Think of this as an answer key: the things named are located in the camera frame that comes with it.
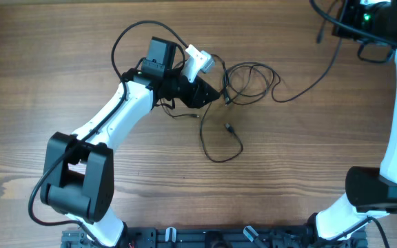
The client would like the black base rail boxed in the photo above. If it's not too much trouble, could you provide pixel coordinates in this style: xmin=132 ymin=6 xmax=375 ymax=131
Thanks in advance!
xmin=60 ymin=225 xmax=368 ymax=248

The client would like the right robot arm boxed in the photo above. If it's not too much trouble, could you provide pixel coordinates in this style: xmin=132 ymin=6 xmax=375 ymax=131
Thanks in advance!
xmin=310 ymin=1 xmax=397 ymax=242

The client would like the left black camera cable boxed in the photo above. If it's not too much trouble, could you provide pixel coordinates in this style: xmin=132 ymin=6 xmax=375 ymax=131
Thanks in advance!
xmin=28 ymin=19 xmax=190 ymax=248

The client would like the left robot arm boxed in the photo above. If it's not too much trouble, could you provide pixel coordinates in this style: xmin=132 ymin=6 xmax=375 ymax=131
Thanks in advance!
xmin=36 ymin=37 xmax=220 ymax=247

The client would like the black usb cable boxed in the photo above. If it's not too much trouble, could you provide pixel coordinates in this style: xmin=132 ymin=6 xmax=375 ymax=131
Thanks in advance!
xmin=221 ymin=0 xmax=349 ymax=106
xmin=160 ymin=101 xmax=244 ymax=164

